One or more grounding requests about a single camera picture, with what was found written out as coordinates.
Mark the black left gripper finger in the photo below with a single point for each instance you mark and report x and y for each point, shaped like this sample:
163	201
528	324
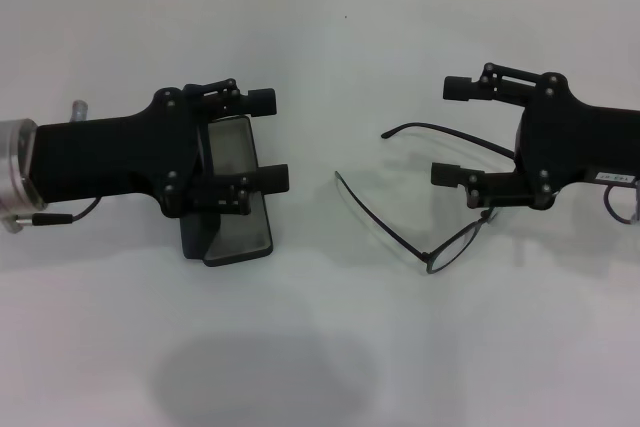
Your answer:
274	178

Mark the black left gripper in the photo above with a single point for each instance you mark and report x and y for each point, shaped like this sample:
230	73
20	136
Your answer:
110	152

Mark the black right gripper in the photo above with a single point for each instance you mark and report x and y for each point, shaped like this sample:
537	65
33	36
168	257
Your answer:
575	142

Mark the black glasses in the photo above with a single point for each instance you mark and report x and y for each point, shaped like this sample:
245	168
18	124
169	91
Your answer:
380	219

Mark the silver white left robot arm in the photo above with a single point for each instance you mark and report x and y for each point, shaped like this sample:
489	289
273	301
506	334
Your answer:
15	167

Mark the black glasses case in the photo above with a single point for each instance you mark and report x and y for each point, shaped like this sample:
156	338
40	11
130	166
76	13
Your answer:
240	237

